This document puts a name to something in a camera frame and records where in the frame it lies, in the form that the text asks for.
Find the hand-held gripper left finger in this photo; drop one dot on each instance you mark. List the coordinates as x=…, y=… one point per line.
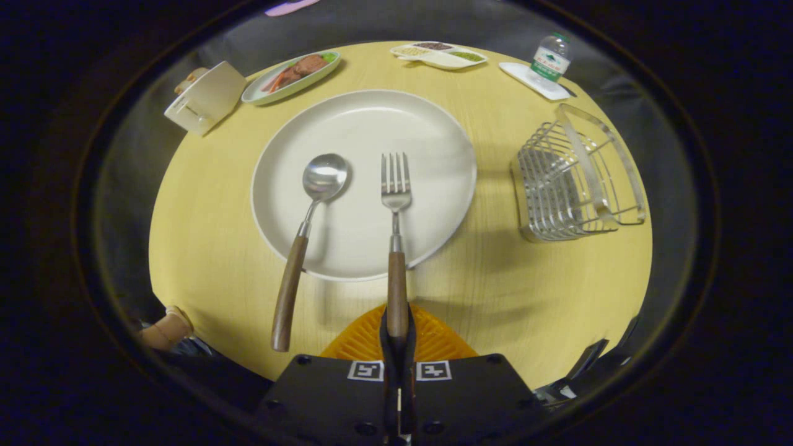
x=389, y=347

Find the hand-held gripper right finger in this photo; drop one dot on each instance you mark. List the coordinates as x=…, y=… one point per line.
x=407, y=350

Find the large round white plate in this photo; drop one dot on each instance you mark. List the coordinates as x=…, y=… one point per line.
x=365, y=124

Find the oval green-rimmed food dish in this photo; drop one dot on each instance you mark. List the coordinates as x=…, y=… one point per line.
x=260, y=93

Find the orange carrot strips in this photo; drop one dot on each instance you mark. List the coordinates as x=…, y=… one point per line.
x=277, y=80

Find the white divided condiment tray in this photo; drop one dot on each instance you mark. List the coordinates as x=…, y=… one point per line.
x=441, y=59

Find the brown meat piece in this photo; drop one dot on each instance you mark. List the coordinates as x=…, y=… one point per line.
x=308, y=64

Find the green vegetable garnish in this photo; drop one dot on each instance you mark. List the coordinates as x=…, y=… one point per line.
x=329, y=57

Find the flat white rectangular tray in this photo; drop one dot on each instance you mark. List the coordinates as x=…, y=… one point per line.
x=519, y=74

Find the white box holder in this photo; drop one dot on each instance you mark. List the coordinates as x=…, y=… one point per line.
x=210, y=96

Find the clear plastic water bottle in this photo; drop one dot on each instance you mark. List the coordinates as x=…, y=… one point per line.
x=549, y=60

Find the pink flat object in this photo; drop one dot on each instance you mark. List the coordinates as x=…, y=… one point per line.
x=288, y=7

